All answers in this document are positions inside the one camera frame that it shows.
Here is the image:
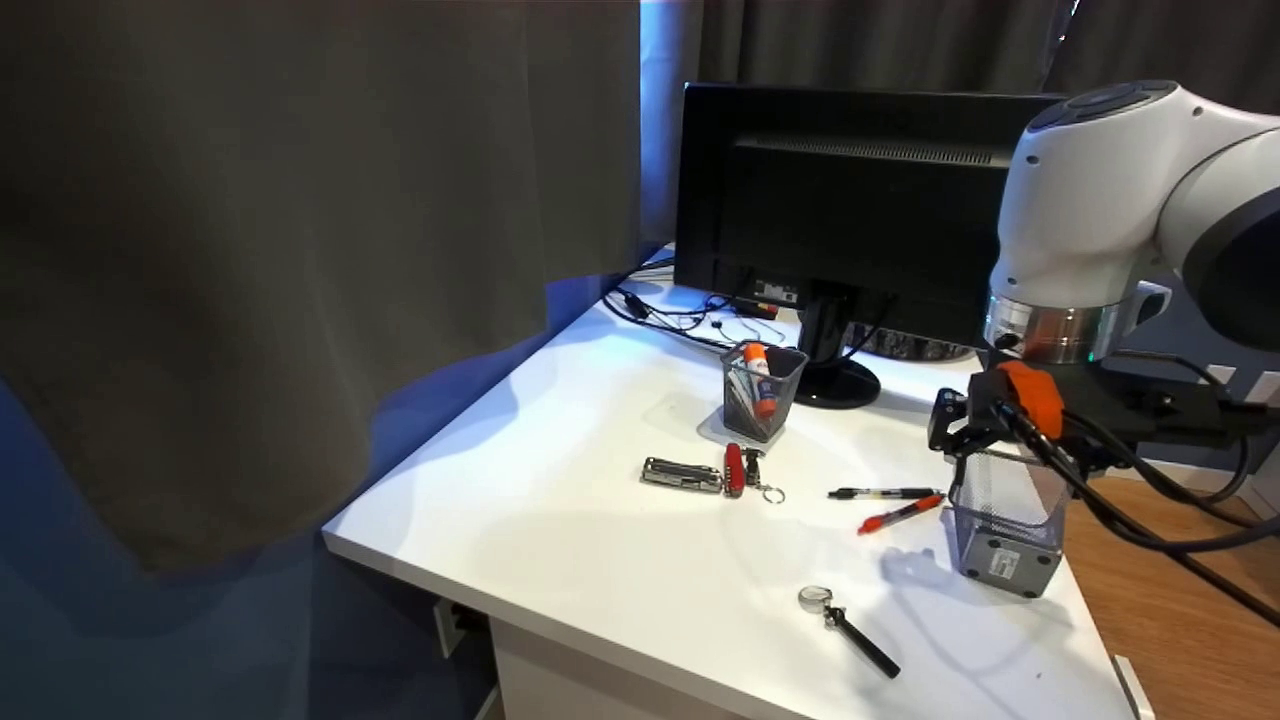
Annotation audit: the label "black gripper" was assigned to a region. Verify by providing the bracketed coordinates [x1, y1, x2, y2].
[929, 359, 1110, 480]

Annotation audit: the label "grey mesh basket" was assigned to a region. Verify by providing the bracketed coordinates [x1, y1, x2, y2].
[941, 444, 1072, 601]

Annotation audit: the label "red pen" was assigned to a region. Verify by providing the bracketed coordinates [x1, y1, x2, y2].
[854, 493, 947, 540]

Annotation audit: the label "black pen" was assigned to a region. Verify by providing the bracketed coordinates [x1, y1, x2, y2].
[825, 480, 944, 505]

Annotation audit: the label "silver metal tool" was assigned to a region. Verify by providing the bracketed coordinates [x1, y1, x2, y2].
[794, 578, 904, 684]

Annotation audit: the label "black monitor with round stand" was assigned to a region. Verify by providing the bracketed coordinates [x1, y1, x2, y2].
[671, 79, 1064, 412]

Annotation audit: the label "red pocket knife with keyring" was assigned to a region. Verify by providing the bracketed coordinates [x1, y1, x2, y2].
[719, 438, 787, 509]

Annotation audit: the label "open white drawer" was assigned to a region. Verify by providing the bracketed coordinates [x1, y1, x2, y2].
[1107, 646, 1155, 720]

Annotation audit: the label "white desk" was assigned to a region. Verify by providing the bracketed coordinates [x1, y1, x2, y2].
[320, 255, 1155, 720]

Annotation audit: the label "wide grey curtain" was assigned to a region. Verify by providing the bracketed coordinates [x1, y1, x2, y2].
[0, 0, 649, 578]

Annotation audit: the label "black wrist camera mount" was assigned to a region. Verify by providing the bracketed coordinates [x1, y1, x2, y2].
[1104, 377, 1235, 444]

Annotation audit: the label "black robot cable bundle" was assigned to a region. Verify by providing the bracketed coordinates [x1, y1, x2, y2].
[990, 395, 1280, 633]

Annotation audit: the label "black desk cables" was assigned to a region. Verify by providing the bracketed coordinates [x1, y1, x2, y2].
[597, 273, 805, 357]

